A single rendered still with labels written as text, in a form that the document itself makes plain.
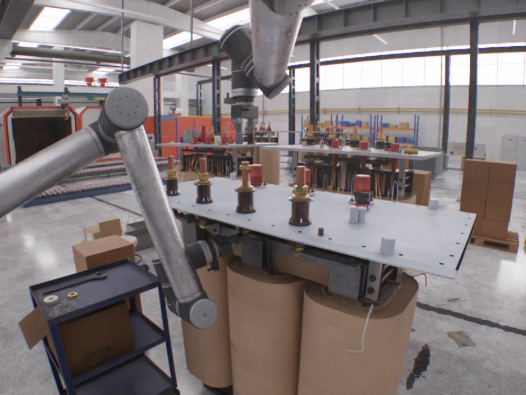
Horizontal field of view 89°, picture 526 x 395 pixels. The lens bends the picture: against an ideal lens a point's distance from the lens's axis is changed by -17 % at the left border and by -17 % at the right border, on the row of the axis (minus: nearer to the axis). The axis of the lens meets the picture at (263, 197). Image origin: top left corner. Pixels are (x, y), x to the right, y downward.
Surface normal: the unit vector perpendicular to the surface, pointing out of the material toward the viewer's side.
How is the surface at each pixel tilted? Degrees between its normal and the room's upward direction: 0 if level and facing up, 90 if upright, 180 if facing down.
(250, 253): 90
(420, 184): 90
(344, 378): 90
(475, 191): 90
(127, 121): 81
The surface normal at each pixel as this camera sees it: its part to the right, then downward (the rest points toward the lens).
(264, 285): -0.35, 0.19
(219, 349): 0.13, 0.20
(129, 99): 0.56, -0.11
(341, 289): -0.65, 0.15
